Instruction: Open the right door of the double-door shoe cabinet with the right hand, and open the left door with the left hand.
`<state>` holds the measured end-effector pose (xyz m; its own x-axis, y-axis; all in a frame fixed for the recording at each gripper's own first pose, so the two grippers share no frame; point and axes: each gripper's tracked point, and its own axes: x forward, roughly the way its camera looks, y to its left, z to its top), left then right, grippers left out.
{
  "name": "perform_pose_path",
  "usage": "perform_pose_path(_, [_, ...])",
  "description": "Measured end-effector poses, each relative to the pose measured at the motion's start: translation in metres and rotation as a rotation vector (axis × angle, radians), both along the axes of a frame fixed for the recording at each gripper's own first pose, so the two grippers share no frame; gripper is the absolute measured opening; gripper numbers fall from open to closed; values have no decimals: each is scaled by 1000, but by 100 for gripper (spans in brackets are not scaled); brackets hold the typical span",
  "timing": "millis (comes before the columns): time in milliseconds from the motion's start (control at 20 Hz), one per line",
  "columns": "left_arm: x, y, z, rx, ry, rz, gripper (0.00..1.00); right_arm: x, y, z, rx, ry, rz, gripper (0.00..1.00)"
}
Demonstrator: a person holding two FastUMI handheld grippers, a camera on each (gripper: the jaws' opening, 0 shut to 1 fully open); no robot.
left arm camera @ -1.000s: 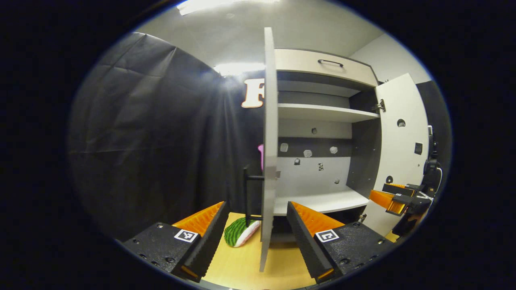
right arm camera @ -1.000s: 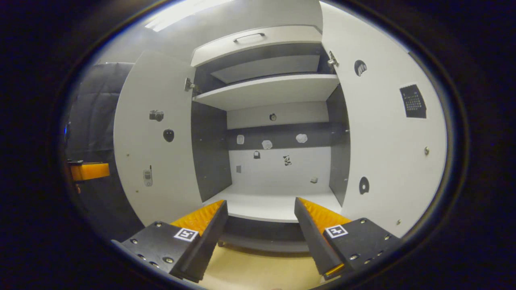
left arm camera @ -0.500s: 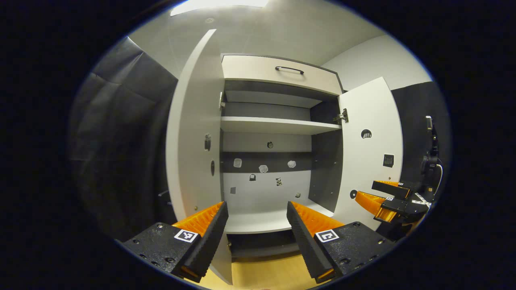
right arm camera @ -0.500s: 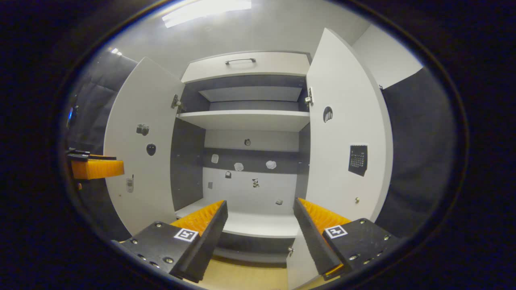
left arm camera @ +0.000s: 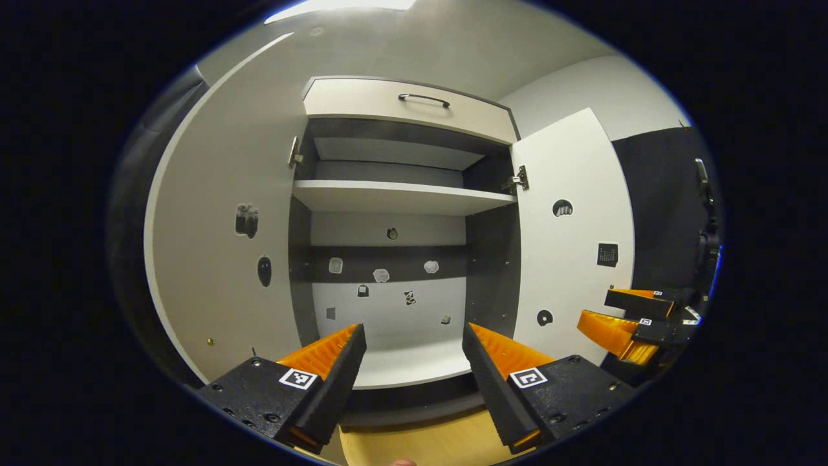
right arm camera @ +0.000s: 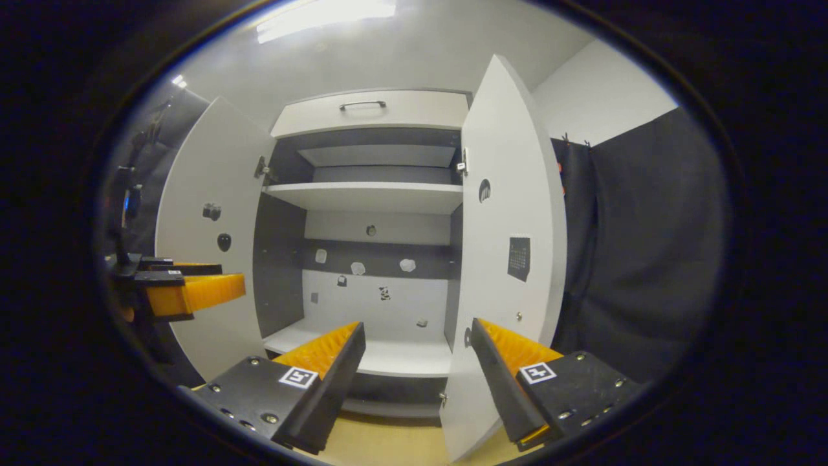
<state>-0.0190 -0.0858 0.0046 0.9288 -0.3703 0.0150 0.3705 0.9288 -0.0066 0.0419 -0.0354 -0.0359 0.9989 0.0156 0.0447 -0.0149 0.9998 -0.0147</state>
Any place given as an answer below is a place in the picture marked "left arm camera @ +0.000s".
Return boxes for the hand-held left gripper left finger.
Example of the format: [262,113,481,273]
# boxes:
[197,324,367,454]

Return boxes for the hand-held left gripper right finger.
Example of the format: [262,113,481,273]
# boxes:
[461,322,638,455]

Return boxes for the white double-door shoe cabinet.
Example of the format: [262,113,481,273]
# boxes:
[144,31,636,428]

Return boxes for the white cabinet door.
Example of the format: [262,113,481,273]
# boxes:
[511,107,636,366]
[144,31,312,386]

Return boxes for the white cabinet shelf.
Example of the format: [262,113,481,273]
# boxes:
[353,333,473,390]
[292,179,518,216]

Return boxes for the white cabinet drawer front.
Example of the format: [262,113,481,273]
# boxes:
[303,76,520,145]

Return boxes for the ceiling light panel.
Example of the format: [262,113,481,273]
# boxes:
[265,0,418,25]

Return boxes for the metal drawer handle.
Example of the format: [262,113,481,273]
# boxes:
[398,93,451,109]

